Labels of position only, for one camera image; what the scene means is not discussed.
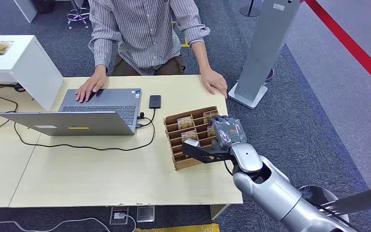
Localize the person's left hand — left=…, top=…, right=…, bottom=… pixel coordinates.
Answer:
left=200, top=68, right=228, bottom=99

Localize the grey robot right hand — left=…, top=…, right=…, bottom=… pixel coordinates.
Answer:
left=208, top=116, right=247, bottom=151

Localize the person's right hand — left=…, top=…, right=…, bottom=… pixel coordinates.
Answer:
left=75, top=65, right=108, bottom=104

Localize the wooden slotted card holder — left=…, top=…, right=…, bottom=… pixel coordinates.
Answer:
left=163, top=106, right=229, bottom=171

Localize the person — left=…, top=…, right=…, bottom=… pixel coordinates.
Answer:
left=75, top=0, right=228, bottom=104

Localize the card picture sticker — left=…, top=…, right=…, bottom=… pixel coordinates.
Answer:
left=0, top=41, right=14, bottom=57

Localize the grey open laptop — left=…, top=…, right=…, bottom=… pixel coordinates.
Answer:
left=0, top=88, right=143, bottom=137

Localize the grey standing pillar kiosk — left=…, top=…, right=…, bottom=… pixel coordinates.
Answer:
left=228, top=0, right=301, bottom=111

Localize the black smartphone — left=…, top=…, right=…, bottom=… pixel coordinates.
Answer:
left=149, top=94, right=162, bottom=110

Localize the white box cabinet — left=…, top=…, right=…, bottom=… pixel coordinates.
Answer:
left=0, top=35, right=65, bottom=112

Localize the chrome office chair base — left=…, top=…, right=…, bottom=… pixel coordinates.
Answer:
left=66, top=0, right=91, bottom=30

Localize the small black desk object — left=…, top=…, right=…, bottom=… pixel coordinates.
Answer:
left=0, top=82, right=27, bottom=93

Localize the black stanchion base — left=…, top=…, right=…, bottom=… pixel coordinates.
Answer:
left=239, top=0, right=262, bottom=18

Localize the wooden table leg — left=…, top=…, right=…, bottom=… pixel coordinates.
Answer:
left=210, top=203, right=230, bottom=221

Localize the white furniture panel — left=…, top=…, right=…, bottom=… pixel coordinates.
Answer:
left=13, top=0, right=39, bottom=24

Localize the yellow patterned sheet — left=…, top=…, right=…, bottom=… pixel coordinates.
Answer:
left=135, top=223, right=221, bottom=232

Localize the empty metal floor socket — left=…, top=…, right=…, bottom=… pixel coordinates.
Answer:
left=136, top=205, right=156, bottom=223

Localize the floor socket with white plug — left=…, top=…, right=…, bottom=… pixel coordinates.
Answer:
left=109, top=206, right=130, bottom=226

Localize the red barrier belt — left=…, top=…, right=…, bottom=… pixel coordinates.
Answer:
left=303, top=0, right=371, bottom=96

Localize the blurred grey bar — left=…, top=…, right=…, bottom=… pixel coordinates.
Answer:
left=320, top=184, right=371, bottom=216

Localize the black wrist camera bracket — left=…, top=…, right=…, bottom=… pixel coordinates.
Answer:
left=181, top=138, right=235, bottom=165

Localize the long black laptop cable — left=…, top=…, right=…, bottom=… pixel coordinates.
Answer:
left=13, top=112, right=157, bottom=152

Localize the short black phone cable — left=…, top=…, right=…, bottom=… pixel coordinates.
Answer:
left=135, top=108, right=157, bottom=129

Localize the white floor cable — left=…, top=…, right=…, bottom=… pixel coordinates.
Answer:
left=0, top=214, right=138, bottom=232

